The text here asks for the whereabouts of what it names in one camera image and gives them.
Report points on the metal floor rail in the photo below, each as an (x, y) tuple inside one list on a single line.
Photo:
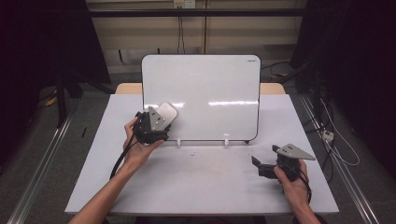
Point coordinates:
[(342, 168), (40, 171)]

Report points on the black horizontal bar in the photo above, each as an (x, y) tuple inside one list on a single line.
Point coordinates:
[(193, 12)]

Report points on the white whiteboard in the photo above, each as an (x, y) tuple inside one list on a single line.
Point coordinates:
[(211, 93)]

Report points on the white whiteboard eraser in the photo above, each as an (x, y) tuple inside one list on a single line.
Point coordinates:
[(168, 112)]

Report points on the white power strip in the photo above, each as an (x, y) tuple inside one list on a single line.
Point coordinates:
[(328, 135)]

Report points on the white wall socket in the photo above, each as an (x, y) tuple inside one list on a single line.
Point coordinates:
[(184, 3)]

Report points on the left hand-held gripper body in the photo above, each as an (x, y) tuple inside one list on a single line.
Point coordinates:
[(152, 127)]

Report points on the person's right hand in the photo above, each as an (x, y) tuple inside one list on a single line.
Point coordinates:
[(292, 189)]

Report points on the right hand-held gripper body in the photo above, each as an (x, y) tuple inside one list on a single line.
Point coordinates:
[(288, 161)]

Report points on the white board support clip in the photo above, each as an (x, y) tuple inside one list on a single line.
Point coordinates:
[(179, 142), (226, 140)]

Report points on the person's left hand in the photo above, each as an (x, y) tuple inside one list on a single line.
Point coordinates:
[(140, 154)]

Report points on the wooden table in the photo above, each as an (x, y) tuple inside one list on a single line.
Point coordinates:
[(127, 89)]

